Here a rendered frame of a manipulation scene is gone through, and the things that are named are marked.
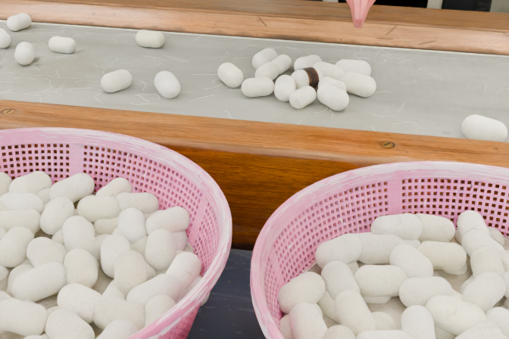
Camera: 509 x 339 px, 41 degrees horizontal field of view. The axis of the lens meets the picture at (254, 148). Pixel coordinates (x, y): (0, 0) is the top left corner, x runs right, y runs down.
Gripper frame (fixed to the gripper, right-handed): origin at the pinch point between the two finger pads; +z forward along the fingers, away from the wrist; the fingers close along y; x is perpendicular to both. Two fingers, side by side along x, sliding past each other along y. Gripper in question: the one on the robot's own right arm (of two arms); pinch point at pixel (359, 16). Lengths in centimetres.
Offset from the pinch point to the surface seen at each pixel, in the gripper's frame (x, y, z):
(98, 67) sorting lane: 8.9, -26.8, 2.4
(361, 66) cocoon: 8.6, 0.8, 0.0
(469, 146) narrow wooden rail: -3.8, 9.1, 14.1
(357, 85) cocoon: 6.1, 0.5, 3.6
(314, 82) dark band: 6.9, -3.7, 3.3
